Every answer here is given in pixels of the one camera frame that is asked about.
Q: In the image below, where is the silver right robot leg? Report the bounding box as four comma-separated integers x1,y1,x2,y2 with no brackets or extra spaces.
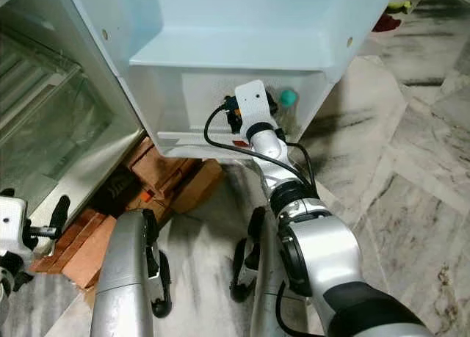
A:
229,206,296,337

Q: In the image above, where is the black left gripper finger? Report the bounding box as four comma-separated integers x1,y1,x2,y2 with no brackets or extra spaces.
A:
50,196,71,240

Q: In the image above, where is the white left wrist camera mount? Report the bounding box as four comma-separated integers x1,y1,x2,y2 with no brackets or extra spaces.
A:
0,197,29,254

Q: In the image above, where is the silver robot leg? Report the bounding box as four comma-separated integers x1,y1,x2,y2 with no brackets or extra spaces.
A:
229,206,296,337
91,208,174,337

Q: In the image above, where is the ribbed clear fridge shelf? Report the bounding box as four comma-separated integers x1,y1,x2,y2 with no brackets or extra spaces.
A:
0,32,82,134

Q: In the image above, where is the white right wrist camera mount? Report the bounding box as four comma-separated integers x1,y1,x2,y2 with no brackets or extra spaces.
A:
234,80,279,130

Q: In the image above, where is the silver left robot leg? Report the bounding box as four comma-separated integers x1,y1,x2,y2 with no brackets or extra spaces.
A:
91,208,174,337

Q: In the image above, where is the orange clay brick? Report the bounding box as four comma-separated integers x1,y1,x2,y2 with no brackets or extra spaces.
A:
32,211,119,291
123,137,196,199

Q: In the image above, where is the brown wooden board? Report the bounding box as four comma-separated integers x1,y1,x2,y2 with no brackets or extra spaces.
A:
169,159,225,210

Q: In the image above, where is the clear fridge crisper drawer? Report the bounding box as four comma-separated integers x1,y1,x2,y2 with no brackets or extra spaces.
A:
0,73,130,199

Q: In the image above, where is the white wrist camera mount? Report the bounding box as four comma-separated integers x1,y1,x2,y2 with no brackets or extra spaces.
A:
234,80,279,130
0,197,29,254

